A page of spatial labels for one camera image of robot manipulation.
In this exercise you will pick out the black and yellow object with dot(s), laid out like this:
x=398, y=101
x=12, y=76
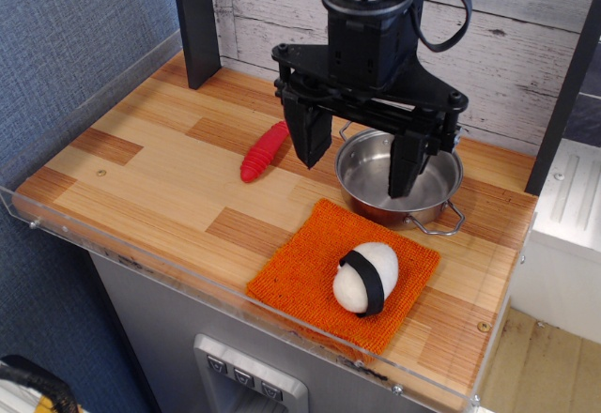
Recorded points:
x=27, y=387

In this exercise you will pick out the orange knitted cloth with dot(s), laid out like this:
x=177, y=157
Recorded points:
x=298, y=278

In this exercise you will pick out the white egg with black band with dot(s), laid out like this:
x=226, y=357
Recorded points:
x=365, y=278

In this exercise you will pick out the dark frame post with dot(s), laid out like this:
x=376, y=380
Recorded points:
x=199, y=40
x=574, y=78

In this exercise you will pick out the white appliance at right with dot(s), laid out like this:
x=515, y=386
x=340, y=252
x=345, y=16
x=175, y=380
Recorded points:
x=557, y=279

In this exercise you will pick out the small steel pot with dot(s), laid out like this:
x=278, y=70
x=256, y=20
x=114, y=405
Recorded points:
x=362, y=166

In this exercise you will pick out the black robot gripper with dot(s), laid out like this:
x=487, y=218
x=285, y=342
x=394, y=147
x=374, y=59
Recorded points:
x=368, y=72

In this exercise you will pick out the dark left frame post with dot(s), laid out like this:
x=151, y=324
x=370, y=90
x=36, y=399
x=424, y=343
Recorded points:
x=199, y=40

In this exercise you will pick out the dark right frame post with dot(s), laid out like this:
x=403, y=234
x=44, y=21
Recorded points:
x=574, y=78

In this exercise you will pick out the spoon with red handle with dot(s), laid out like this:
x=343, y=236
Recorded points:
x=262, y=153

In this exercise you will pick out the grey cabinet with button panel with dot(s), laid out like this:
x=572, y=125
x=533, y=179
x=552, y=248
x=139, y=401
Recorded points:
x=200, y=354

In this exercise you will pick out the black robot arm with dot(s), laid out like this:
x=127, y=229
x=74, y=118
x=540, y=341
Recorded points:
x=368, y=72

